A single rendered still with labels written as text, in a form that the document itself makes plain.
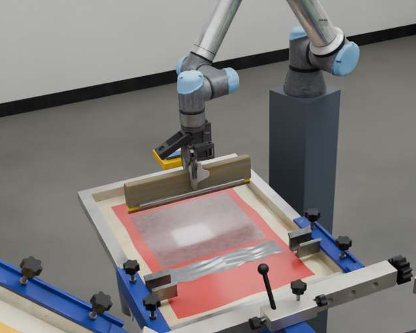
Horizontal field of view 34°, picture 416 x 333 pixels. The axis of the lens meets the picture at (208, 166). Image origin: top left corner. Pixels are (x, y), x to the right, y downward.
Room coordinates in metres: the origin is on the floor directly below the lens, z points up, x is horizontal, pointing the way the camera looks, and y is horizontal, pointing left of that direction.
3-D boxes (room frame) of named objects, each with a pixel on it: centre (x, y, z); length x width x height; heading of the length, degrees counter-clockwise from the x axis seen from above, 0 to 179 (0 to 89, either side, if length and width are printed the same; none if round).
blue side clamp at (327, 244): (1.61, -0.33, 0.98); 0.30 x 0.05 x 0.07; 23
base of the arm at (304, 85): (2.26, -0.36, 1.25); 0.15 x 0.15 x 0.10
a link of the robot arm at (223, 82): (1.90, -0.03, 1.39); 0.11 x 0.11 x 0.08; 35
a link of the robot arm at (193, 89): (1.83, 0.04, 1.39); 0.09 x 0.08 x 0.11; 125
